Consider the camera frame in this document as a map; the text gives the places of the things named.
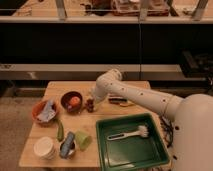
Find bunch of brown grapes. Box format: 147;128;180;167
85;98;96;113

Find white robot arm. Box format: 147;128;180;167
91;69;213;171

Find light green plastic cup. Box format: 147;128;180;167
75;131;92;151

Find white paper cup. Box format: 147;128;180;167
33;137;55;159

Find striped dark block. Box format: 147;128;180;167
108;97;127;104

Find yellow banana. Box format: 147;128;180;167
119;102;135;107

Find orange fruit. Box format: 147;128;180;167
69;96;81;107

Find dark brown bowl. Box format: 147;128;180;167
61;91;83;113

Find white dish brush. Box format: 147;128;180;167
107;125;149;141

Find crumpled white blue packet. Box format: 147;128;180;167
37;100;56;122

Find wooden table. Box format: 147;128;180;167
19;81;163;170

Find green cucumber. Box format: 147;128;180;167
56;119;64;142

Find orange plastic bowl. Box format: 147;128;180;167
31;100;59;127

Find green plastic tray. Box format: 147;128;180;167
96;113;169;171

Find blue grey can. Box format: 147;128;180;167
59;132;75;159

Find black cables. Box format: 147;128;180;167
159;115;176;149

